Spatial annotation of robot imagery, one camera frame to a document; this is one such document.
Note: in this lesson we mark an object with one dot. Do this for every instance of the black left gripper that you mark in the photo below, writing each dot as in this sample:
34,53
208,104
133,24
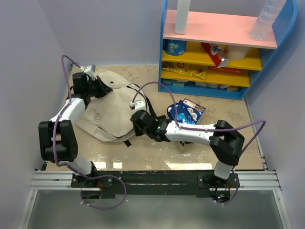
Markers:
104,89

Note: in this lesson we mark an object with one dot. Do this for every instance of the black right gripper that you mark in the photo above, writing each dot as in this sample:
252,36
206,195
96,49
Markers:
137,132

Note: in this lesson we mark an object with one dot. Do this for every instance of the beige canvas backpack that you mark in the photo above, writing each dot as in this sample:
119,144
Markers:
108,118

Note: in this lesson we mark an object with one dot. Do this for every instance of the blue pencil case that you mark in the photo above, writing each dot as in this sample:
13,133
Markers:
183,113

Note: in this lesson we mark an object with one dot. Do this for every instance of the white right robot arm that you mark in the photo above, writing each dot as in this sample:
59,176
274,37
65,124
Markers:
226,142

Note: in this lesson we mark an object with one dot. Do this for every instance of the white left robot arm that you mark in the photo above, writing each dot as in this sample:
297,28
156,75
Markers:
58,143

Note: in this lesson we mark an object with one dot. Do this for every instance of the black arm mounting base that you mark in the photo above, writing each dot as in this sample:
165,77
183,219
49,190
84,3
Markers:
199,183

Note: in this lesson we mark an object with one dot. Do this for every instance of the yellow chips bag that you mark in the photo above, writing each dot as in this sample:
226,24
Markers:
185,69

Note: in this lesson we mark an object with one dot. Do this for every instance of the blue round can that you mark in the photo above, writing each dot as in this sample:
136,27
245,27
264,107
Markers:
174,47

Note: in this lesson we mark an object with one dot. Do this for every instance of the blue shelf unit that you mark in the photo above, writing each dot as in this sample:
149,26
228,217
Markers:
223,29

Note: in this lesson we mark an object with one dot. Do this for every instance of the red flat box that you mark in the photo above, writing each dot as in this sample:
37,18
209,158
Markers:
225,69

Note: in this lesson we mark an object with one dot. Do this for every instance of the red snack carton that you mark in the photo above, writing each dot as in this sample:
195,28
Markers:
217,55

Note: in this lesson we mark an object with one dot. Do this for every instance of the white tall bottle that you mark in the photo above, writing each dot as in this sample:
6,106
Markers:
181,16

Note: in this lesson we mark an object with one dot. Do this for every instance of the white cup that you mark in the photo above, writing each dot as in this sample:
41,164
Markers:
236,53

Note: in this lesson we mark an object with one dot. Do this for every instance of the clear plastic water bottle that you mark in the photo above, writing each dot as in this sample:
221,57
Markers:
266,18

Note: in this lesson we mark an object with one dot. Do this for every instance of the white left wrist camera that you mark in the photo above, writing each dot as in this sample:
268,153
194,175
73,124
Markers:
89,70

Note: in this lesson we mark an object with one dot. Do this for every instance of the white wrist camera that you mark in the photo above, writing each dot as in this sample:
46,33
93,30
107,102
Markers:
137,105
89,70

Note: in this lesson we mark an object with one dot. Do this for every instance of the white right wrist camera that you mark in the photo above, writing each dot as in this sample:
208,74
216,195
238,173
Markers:
137,105

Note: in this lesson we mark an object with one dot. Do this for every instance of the aluminium rail frame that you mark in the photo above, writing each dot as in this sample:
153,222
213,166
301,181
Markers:
255,180

